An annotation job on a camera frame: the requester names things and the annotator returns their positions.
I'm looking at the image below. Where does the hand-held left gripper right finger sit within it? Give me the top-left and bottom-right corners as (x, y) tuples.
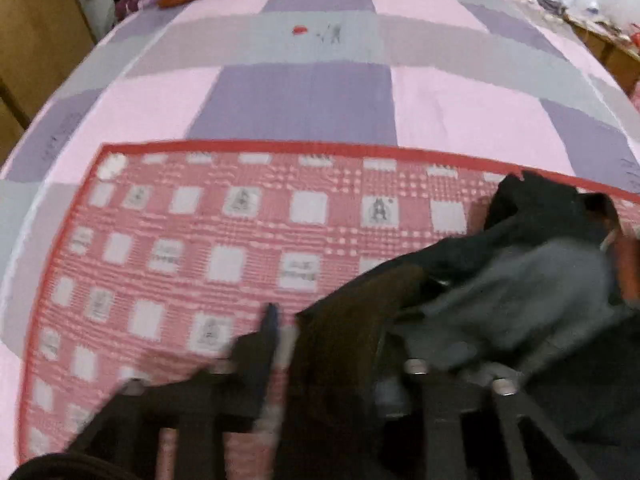
(380, 359), (597, 480)

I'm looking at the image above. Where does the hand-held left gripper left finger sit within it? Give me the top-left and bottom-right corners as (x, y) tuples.
(65, 303), (281, 480)

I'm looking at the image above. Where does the dark navy puffer jacket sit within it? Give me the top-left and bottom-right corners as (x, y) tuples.
(272, 170), (640, 480)

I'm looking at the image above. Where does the red checkered mat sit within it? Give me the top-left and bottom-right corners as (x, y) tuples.
(17, 140), (640, 467)

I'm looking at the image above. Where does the pink purple checkered bed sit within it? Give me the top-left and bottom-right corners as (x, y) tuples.
(0, 0), (640, 480)

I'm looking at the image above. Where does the wooden cabinet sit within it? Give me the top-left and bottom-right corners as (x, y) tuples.
(564, 10), (640, 97)

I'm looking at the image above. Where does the wooden wardrobe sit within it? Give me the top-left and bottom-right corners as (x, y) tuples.
(0, 0), (97, 163)

